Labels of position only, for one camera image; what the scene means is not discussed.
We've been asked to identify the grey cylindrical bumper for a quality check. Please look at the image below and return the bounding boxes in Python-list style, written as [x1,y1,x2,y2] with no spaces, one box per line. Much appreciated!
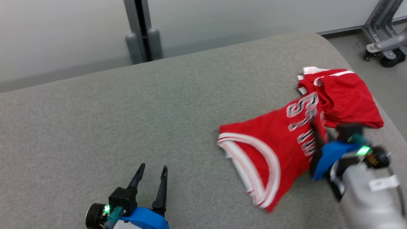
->
[147,28,163,61]
[125,33,144,65]

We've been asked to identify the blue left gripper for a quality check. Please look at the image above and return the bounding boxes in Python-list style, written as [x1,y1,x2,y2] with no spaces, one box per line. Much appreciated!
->
[85,163,169,229]

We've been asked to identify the red shorts with white trim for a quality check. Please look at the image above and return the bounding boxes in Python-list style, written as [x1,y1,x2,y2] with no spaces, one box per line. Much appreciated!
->
[297,67,384,129]

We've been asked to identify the teal left camera connector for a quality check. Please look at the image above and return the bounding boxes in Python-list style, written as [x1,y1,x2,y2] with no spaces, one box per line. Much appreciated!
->
[103,206,124,229]

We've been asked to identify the grey partition post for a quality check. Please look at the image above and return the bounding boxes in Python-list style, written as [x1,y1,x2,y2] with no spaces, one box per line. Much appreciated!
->
[123,0,154,62]

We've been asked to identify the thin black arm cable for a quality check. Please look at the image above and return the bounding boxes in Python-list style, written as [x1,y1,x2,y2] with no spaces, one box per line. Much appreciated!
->
[386,167,407,218]

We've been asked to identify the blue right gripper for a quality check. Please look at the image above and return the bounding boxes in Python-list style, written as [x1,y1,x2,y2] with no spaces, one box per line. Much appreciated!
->
[310,119,390,181]

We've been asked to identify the white cable label tag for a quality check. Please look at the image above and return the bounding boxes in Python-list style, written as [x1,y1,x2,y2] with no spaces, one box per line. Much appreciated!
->
[369,175,400,192]

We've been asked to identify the red and white jersey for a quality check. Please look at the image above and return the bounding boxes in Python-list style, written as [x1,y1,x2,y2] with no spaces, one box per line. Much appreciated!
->
[217,92,330,212]

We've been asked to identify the grey wheeled metal stand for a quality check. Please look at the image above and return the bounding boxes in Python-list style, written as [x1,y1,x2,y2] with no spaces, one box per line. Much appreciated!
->
[362,0,407,68]

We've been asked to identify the teal right camera connector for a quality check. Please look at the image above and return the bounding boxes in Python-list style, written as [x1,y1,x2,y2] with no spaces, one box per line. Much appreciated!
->
[348,134,370,150]

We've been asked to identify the teal camera connector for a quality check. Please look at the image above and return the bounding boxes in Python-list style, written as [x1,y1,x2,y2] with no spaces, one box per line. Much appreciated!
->
[103,206,124,229]
[348,134,370,150]

